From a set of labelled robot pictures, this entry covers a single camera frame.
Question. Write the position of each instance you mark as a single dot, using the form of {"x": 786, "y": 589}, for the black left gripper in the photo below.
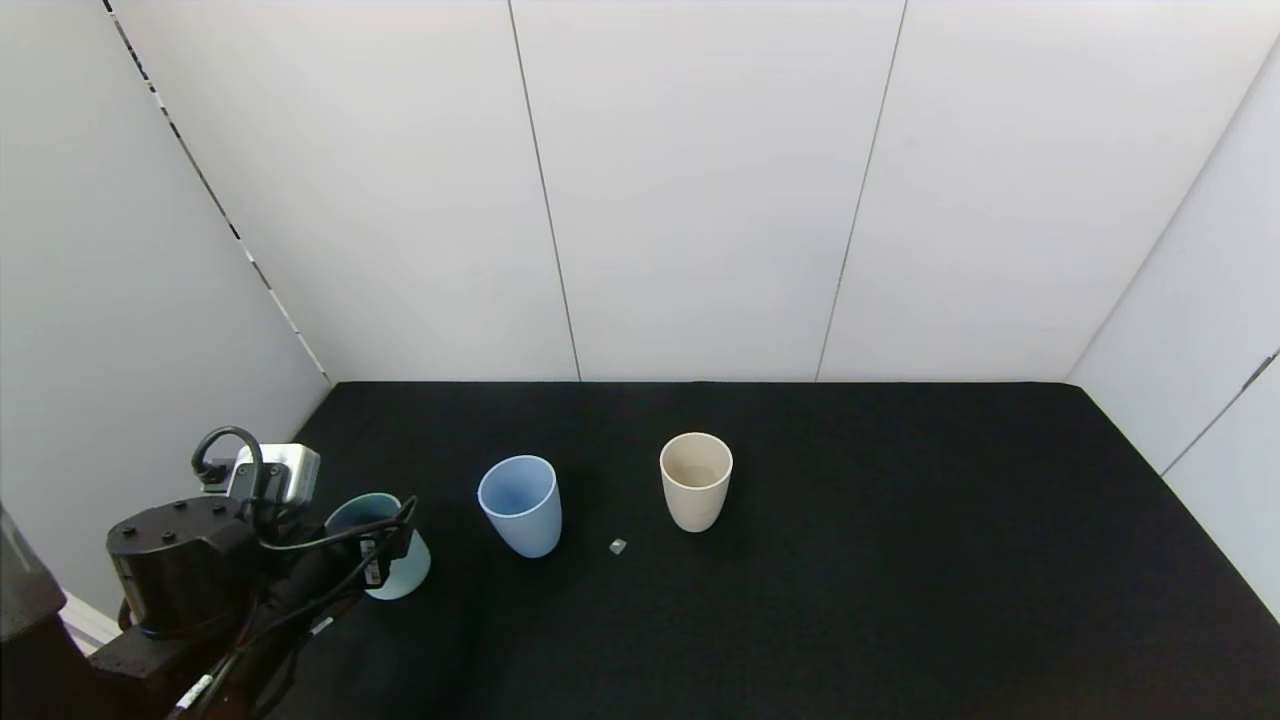
{"x": 373, "y": 562}

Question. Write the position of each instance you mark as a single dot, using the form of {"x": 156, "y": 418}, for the teal plastic cup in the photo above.
{"x": 405, "y": 575}

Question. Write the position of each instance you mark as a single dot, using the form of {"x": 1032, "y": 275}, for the light blue plastic cup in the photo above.
{"x": 525, "y": 520}

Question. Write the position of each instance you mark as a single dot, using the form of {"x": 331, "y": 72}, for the beige plastic cup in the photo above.
{"x": 695, "y": 505}

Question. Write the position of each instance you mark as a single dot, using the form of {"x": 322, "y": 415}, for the white baseboard strip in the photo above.
{"x": 90, "y": 620}

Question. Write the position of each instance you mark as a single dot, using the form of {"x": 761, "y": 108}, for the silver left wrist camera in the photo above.
{"x": 285, "y": 475}

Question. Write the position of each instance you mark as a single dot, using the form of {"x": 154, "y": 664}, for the grey wall panel latch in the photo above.
{"x": 1256, "y": 372}

